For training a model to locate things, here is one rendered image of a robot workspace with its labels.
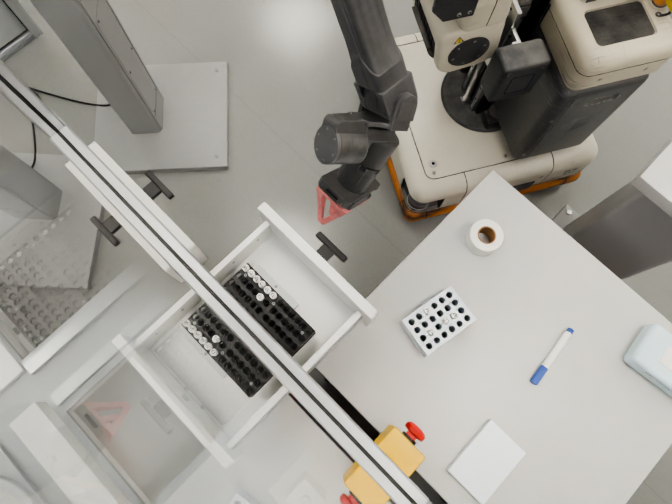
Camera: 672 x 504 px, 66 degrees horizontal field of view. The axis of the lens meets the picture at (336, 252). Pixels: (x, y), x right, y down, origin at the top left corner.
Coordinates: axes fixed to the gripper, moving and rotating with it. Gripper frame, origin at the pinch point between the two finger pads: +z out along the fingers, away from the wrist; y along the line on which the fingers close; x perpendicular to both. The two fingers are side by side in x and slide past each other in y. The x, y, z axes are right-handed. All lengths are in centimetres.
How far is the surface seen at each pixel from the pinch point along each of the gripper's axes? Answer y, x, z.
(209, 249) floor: -41, -42, 88
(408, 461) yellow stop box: 14.0, 38.9, 13.3
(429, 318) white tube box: -13.5, 26.1, 12.2
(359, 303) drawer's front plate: 4.6, 14.9, 5.1
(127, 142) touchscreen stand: -43, -94, 83
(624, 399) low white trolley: -26, 64, 2
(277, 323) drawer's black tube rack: 13.1, 7.2, 14.8
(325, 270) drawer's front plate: 4.7, 6.6, 5.4
